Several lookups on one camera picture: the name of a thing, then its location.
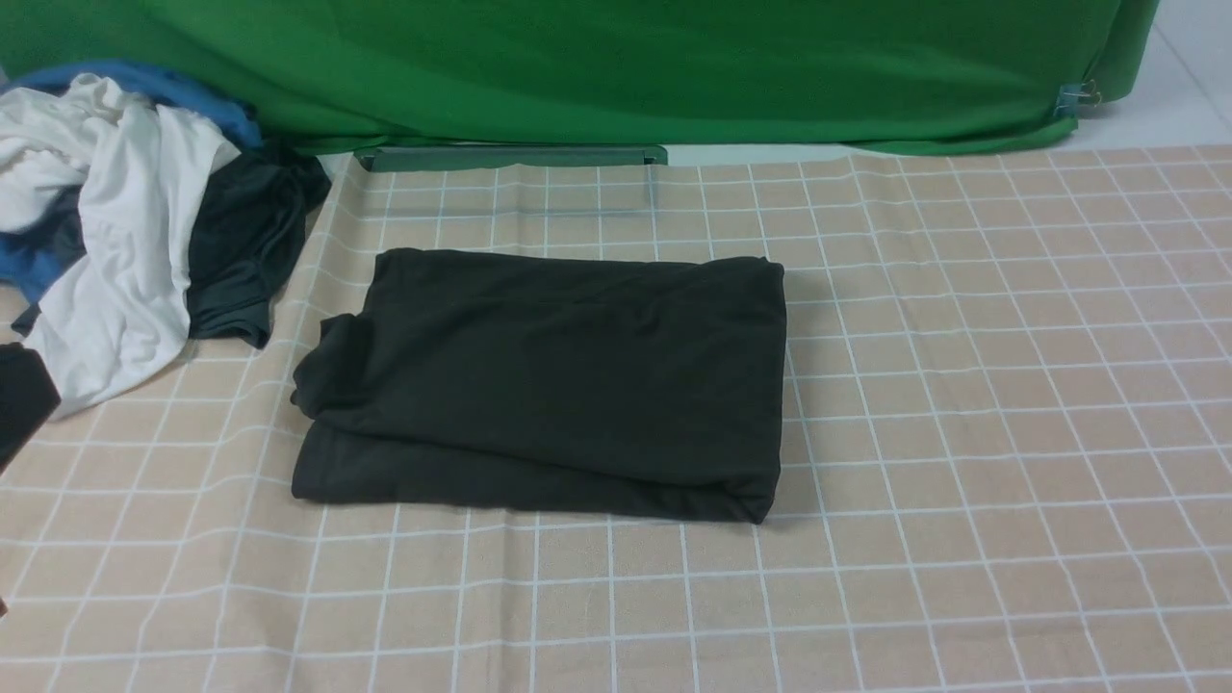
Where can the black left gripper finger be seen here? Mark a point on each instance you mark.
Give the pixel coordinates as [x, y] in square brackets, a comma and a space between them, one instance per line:
[28, 398]

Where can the dark gray long-sleeved shirt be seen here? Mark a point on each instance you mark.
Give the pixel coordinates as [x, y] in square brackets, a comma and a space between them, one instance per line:
[641, 389]

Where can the white crumpled shirt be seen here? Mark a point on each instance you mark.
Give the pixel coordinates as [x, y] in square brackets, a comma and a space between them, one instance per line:
[118, 315]

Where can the blue crumpled garment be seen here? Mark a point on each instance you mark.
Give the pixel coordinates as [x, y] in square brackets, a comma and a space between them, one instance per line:
[144, 87]

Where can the dark teal crumpled garment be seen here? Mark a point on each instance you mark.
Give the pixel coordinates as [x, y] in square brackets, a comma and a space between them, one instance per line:
[248, 236]

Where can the green metal bar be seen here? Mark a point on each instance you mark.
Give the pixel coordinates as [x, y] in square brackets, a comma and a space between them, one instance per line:
[467, 156]

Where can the green backdrop cloth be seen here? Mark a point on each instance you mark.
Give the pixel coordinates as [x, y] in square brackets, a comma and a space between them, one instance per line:
[900, 77]

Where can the metal binder clip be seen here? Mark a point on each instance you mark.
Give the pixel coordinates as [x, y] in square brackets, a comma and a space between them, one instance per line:
[1074, 98]

